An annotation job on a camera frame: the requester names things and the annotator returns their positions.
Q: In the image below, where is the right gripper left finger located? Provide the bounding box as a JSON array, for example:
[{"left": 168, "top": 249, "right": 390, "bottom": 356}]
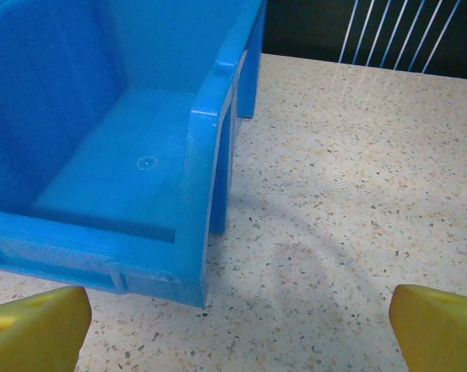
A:
[{"left": 0, "top": 285, "right": 92, "bottom": 372}]

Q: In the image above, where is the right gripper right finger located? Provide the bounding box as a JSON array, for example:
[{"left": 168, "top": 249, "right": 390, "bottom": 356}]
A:
[{"left": 388, "top": 284, "right": 467, "bottom": 372}]

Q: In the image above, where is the blue plastic bin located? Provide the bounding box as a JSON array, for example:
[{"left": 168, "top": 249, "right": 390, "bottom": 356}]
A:
[{"left": 0, "top": 0, "right": 268, "bottom": 309}]

